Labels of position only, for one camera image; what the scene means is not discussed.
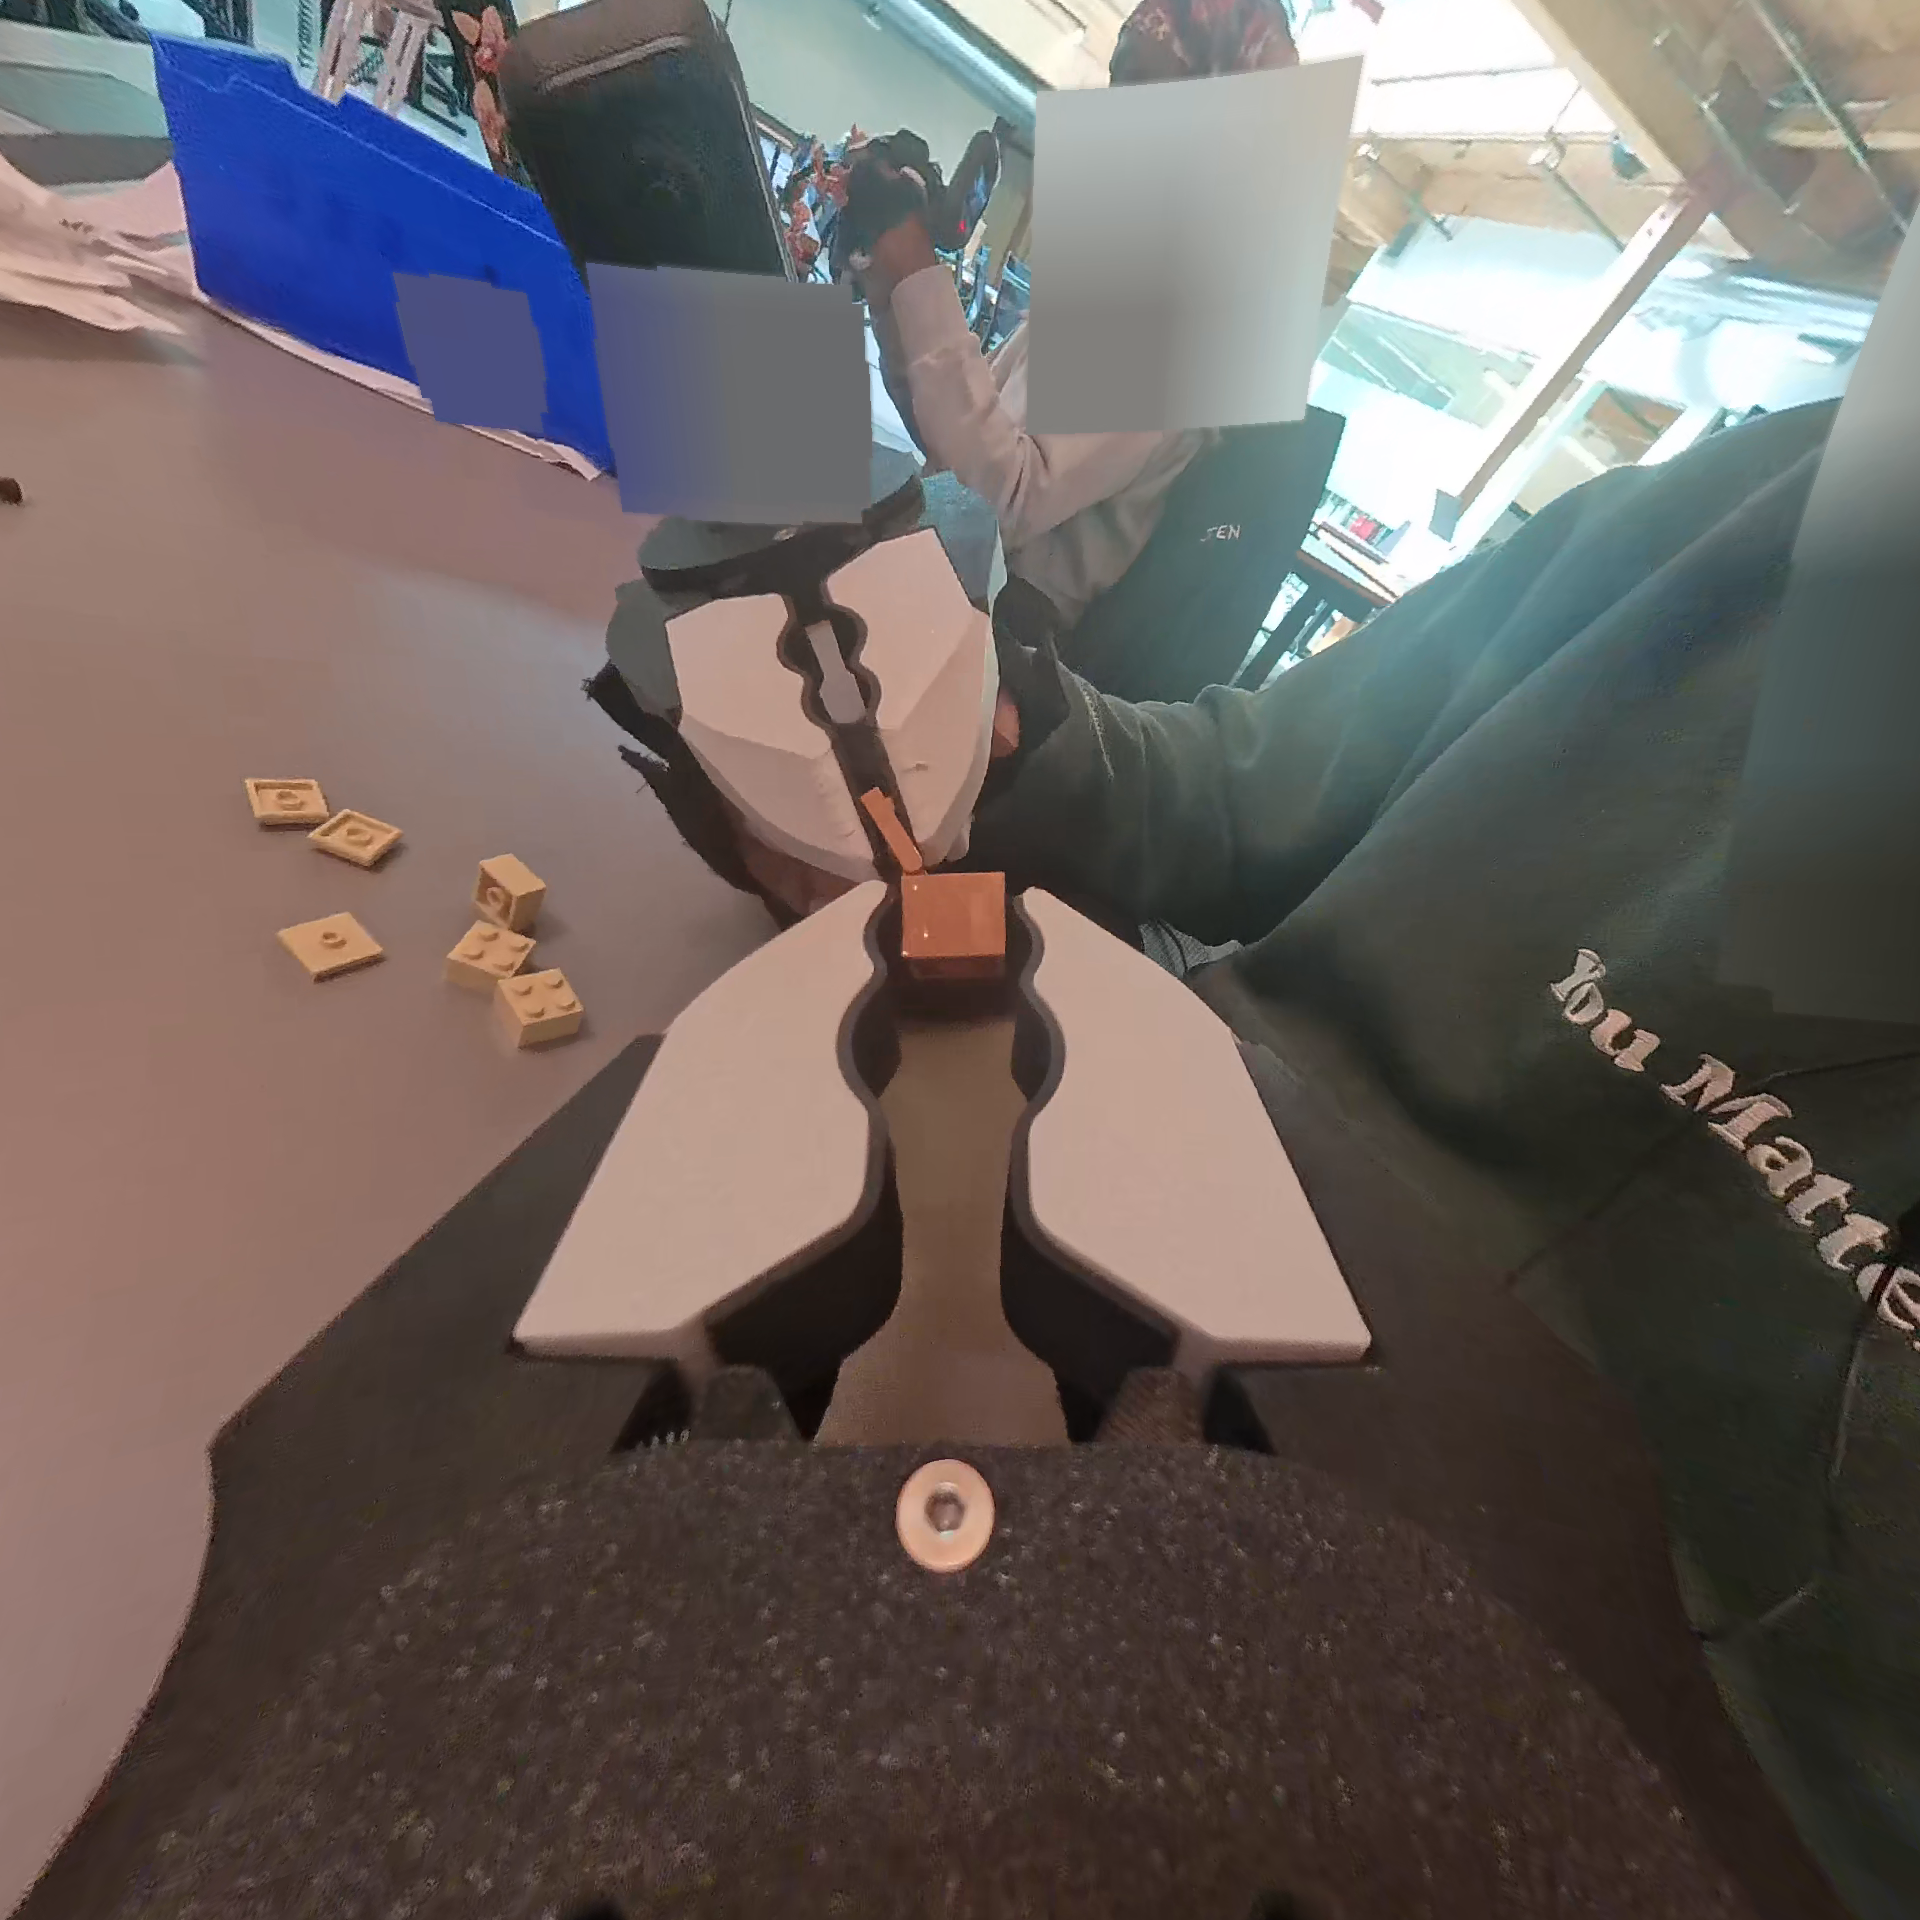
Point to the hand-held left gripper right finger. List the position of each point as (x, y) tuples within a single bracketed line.
[(1186, 1185)]

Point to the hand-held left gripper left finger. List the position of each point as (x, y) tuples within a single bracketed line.
[(706, 1185)]

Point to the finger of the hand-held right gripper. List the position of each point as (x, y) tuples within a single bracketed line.
[(931, 676), (735, 705)]

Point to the tan small toy brick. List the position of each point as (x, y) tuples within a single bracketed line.
[(491, 954), (510, 893), (542, 1005)]

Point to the brown toy chest piece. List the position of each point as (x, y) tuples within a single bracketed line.
[(955, 938)]

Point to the blue storage bin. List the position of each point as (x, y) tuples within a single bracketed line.
[(272, 194)]

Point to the tan square tile plate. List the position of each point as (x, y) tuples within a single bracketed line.
[(328, 946), (358, 836), (285, 799)]

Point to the grey desk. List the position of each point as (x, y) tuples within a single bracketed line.
[(226, 631)]

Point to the floral printed board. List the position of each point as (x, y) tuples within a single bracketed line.
[(481, 61)]

